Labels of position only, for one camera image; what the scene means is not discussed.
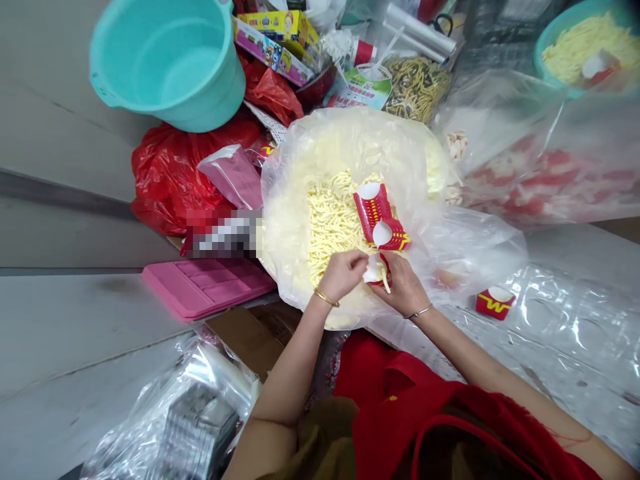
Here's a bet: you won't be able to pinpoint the large red plastic bag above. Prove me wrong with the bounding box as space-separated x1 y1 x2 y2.
129 119 263 238

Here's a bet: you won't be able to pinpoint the roll of clear film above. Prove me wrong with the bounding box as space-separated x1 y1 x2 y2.
382 2 459 65

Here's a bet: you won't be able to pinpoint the small red plastic bag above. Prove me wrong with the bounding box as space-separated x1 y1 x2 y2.
239 49 305 127

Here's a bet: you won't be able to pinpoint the person's left hand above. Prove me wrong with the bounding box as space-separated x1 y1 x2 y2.
315 249 371 305

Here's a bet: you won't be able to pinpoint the clear plastic sheet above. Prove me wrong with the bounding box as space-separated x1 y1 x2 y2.
369 259 640 471

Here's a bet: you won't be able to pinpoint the person's left fingers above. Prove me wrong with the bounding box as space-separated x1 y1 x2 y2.
345 249 371 283

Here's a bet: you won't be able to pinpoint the bag of yellow-black chains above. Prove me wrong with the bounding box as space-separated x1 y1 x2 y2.
382 53 453 125

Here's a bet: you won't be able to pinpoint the red white carton scoop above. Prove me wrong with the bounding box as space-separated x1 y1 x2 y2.
581 49 623 86

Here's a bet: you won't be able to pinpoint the green white label card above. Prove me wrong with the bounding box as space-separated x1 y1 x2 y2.
332 63 393 111

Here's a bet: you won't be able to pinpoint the pink moulded tray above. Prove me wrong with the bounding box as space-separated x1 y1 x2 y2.
141 257 279 323

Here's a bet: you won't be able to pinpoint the pink plastic packet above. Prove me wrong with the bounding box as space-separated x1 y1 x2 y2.
196 143 265 211

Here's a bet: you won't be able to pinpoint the brown cardboard box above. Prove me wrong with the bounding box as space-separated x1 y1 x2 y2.
205 305 301 383

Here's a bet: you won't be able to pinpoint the teal plastic bucket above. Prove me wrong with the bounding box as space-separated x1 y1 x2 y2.
89 0 247 134

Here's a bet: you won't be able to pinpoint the pile of yellow toy fries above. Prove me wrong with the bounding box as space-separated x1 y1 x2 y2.
305 169 389 289

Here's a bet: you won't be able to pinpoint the teal basin of yellow fries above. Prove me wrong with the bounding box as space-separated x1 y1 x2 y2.
532 0 640 100

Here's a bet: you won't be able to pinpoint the yellow cartoon toy box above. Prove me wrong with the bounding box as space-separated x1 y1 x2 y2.
237 9 321 51

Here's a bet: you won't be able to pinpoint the clear bag of red-white parts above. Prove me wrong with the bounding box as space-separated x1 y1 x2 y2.
432 67 640 229

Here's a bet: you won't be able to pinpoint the person's right fingers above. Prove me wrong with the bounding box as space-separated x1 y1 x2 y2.
367 251 407 300

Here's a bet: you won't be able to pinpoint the colourful cartoon toy box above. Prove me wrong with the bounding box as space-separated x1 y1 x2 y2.
233 17 315 89

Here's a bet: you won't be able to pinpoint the pile of clear packets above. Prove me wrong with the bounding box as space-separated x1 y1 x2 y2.
79 339 261 480

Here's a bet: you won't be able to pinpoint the stack of red fry cartons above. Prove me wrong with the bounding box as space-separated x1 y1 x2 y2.
352 182 413 253

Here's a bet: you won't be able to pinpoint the person's right hand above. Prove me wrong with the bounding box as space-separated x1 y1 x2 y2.
367 251 433 319

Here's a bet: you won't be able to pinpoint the person's body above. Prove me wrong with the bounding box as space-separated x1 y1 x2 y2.
259 329 603 480

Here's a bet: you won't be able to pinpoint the red fry carton yellow print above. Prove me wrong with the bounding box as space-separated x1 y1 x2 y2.
475 285 517 321

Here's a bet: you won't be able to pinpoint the small red fry carton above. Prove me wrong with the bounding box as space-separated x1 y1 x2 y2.
361 252 394 289

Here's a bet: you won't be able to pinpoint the large clear plastic bag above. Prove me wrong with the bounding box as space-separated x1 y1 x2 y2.
259 105 530 332

